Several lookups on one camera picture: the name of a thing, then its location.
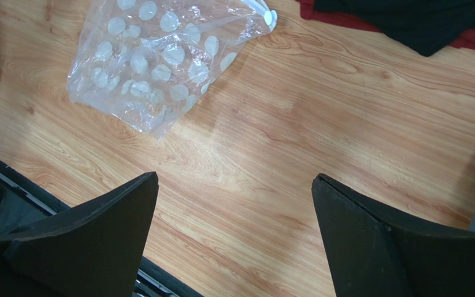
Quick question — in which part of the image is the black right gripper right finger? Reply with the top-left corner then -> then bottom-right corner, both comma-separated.
312,174 -> 475,296

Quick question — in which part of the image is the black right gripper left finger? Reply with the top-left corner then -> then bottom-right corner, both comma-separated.
0,173 -> 159,296

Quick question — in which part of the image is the clear dotted zip top bag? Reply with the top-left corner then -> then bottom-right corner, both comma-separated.
67,0 -> 278,138

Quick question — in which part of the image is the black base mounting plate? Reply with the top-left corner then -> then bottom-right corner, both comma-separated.
0,161 -> 197,296

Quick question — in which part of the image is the black folded cloth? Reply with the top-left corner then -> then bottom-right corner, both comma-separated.
314,1 -> 475,57

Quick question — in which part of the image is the red folded cloth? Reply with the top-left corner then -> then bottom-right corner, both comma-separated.
298,0 -> 475,50

